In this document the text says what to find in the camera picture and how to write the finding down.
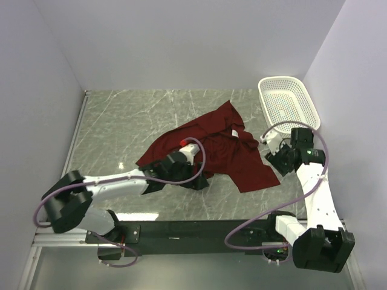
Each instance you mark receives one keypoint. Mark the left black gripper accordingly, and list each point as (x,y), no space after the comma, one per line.
(200,183)

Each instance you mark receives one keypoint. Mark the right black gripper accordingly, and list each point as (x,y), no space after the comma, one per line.
(274,161)

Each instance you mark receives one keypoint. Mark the dark red polo shirt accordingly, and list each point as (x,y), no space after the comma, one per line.
(229,149)

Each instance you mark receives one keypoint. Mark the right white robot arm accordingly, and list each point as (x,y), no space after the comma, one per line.
(323,244)

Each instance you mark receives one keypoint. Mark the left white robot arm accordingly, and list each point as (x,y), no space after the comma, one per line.
(69,203)

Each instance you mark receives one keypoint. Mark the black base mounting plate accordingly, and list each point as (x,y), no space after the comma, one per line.
(195,237)

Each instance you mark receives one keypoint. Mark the white perforated plastic basket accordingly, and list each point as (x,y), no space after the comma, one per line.
(285,98)

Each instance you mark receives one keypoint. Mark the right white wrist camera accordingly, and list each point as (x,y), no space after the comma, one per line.
(273,140)

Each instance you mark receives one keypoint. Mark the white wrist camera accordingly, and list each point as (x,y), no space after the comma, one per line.
(273,140)
(189,149)

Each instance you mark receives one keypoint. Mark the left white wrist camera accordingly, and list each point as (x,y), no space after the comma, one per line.
(189,149)

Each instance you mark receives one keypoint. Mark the aluminium frame rail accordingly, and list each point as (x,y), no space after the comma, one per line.
(46,237)

